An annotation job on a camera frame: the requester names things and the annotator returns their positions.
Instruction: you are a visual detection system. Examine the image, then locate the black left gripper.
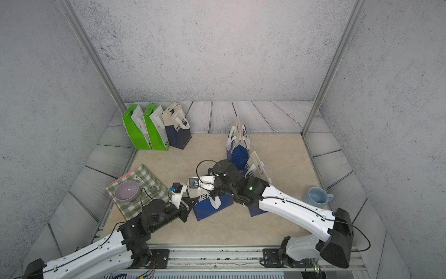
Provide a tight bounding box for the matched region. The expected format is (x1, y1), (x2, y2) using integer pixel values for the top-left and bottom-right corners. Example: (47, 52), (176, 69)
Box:
(150, 197), (200, 235)

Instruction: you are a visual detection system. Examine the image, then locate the blue white takeout bag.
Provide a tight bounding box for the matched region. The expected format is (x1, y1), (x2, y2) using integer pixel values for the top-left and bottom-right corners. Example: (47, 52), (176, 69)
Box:
(187, 176), (233, 221)

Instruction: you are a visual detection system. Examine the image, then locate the dark navy takeaway bag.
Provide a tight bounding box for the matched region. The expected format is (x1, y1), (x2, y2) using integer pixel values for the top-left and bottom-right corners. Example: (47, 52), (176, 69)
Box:
(162, 102), (192, 150)

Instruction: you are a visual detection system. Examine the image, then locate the green white takeout bag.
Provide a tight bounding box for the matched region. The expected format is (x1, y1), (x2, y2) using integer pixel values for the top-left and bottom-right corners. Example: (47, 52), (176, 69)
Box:
(121, 104), (152, 150)
(144, 103), (170, 151)

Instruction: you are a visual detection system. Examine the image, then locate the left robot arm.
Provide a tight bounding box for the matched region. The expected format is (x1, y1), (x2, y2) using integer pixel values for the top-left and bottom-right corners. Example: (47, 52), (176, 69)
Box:
(21, 198), (199, 279)

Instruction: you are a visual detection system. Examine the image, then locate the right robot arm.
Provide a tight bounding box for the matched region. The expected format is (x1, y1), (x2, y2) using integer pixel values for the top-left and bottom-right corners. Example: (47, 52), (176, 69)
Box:
(211, 160), (354, 269)

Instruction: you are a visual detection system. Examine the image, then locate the blue bag standing rear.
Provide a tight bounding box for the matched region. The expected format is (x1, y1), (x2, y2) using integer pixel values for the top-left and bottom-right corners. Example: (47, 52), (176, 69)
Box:
(226, 116), (250, 171)

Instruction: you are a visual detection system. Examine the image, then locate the green checkered cloth mat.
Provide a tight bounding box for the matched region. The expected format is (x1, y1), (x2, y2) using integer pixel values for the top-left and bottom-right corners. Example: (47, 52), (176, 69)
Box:
(106, 164), (170, 220)

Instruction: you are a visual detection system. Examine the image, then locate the lilac ceramic bowl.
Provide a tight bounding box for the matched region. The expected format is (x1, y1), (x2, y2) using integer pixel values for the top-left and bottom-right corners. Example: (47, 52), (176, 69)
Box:
(114, 180), (140, 202)

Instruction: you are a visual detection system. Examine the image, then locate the light blue mug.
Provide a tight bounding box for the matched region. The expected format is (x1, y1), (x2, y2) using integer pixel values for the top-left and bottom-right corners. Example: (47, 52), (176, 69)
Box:
(302, 187), (334, 208)

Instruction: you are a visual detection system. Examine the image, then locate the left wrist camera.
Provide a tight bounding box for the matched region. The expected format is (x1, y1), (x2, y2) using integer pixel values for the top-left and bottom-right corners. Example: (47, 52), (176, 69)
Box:
(170, 183), (184, 194)

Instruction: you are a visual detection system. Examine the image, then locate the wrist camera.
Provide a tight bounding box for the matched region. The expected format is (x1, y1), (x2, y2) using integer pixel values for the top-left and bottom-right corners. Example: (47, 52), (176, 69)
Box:
(188, 177), (200, 189)
(170, 183), (184, 194)

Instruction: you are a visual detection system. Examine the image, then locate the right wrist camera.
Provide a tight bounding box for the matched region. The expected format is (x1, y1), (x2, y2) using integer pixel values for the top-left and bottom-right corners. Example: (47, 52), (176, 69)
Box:
(188, 177), (200, 189)

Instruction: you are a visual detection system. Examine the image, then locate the metal spoon patterned handle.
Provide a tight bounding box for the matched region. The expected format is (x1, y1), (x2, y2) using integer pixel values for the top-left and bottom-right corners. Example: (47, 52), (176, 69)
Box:
(134, 176), (159, 193)

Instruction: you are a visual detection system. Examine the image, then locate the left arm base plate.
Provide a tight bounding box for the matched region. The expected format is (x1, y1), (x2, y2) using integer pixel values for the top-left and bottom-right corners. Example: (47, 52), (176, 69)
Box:
(147, 249), (170, 269)

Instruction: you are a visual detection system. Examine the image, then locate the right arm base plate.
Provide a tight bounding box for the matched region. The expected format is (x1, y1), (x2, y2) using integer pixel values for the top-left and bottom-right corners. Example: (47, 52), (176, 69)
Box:
(259, 236), (312, 269)

